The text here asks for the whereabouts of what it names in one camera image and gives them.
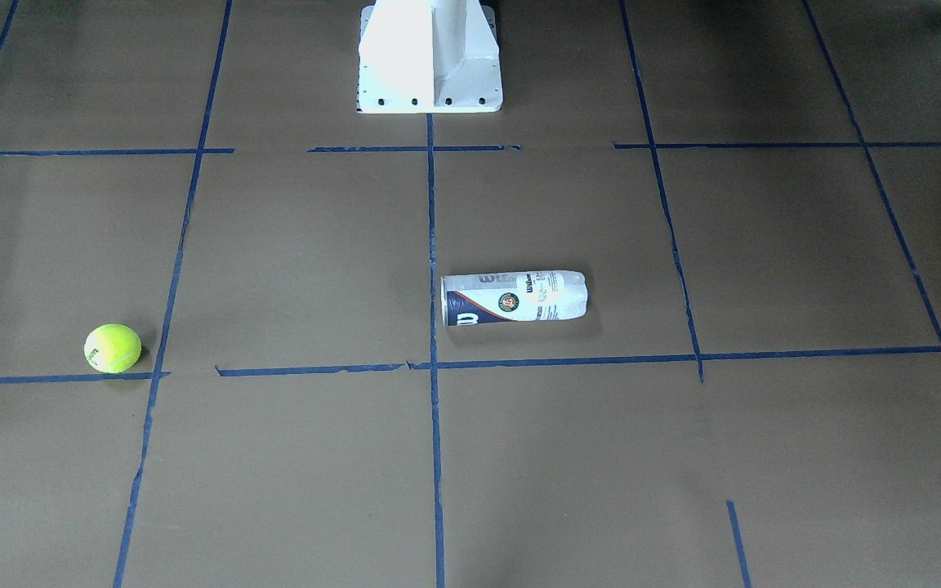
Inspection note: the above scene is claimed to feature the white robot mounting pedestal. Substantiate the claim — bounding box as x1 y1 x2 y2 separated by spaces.
356 1 504 114

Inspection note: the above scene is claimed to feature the white tennis ball can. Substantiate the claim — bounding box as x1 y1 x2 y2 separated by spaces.
440 270 589 327

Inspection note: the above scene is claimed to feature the yellow tennis ball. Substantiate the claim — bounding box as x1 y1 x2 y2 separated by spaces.
83 323 143 373

